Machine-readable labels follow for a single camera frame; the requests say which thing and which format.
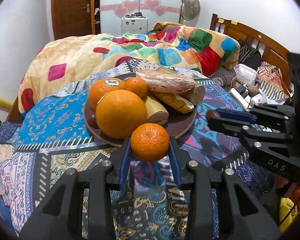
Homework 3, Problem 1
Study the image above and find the small mandarin orange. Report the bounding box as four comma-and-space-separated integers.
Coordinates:
130, 123, 170, 163

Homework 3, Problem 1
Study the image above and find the white power strip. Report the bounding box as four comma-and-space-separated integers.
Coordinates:
230, 88, 251, 109

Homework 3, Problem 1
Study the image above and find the striped cloth on bed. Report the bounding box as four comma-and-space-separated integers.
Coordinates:
257, 61, 291, 102

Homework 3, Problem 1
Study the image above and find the dark brown round plate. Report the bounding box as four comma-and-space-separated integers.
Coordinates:
83, 73, 197, 147

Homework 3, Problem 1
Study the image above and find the black bag on bed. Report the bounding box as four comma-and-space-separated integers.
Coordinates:
238, 40, 262, 70

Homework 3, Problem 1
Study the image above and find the wooden bed headboard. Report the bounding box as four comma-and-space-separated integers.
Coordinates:
210, 14, 291, 87

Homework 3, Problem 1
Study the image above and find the blue patterned bedspread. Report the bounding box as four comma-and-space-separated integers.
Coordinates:
0, 58, 276, 240

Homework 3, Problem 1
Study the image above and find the cut baguette bread piece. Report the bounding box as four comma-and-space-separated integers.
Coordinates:
142, 95, 169, 126

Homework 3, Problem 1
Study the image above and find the large orange front Dole sticker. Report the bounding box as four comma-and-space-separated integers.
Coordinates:
95, 89, 147, 139

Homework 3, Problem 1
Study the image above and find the large orange dole sticker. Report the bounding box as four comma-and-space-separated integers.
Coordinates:
88, 77, 125, 110
95, 89, 147, 139

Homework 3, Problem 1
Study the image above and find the small mandarin on plate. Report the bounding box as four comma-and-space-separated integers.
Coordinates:
124, 77, 148, 98

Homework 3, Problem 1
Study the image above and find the dark purple fruit on plate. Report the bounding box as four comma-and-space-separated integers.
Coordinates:
85, 109, 98, 128

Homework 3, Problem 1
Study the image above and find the white standing fan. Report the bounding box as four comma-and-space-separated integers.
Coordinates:
179, 0, 201, 26

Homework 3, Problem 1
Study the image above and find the large orange rear Dole sticker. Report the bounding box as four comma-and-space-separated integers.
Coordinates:
88, 77, 125, 110

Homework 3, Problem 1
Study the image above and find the white box appliance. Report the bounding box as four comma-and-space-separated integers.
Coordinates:
121, 12, 148, 35

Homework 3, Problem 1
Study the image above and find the white wardrobe with pink hearts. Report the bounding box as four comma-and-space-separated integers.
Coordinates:
98, 0, 183, 35

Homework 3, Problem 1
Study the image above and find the colourful patchwork fleece blanket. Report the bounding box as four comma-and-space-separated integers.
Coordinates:
18, 22, 240, 115

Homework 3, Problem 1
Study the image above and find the brown wooden door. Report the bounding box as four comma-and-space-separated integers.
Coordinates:
51, 0, 93, 40

